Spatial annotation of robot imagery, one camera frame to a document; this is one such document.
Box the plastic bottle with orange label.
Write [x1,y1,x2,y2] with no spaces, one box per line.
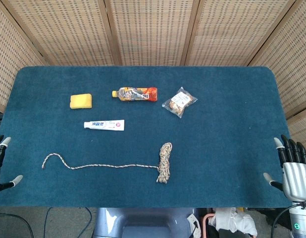
[111,86,158,103]

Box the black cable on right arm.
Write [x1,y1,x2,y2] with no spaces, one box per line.
[271,204,295,238]

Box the black floor cable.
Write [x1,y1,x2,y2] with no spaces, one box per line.
[0,212,35,238]

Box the yellow sponge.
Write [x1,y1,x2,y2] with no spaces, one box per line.
[69,93,93,110]

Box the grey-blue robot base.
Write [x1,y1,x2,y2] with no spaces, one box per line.
[93,207,201,238]

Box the pink tube frame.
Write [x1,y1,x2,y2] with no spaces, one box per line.
[201,213,218,238]

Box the woven bamboo screen panel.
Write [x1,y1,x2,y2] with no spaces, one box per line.
[0,0,49,110]
[286,106,306,152]
[0,0,122,66]
[185,0,305,66]
[249,0,306,118]
[104,0,201,66]

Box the blue carpet table cover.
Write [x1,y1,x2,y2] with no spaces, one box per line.
[0,65,296,209]

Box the speckled beige rope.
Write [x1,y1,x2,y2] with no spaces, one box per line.
[41,142,173,184]

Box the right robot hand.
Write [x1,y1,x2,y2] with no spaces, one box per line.
[263,134,306,202]

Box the white cloth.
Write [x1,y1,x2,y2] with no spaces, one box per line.
[208,207,258,237]

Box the white power strip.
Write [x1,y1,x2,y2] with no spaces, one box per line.
[187,213,202,234]

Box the white toothpaste tube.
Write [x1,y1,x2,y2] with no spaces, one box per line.
[83,119,125,131]

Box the clear bag of snacks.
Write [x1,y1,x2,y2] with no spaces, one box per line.
[161,86,199,119]

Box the blue floor cable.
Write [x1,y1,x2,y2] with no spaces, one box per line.
[43,207,92,238]

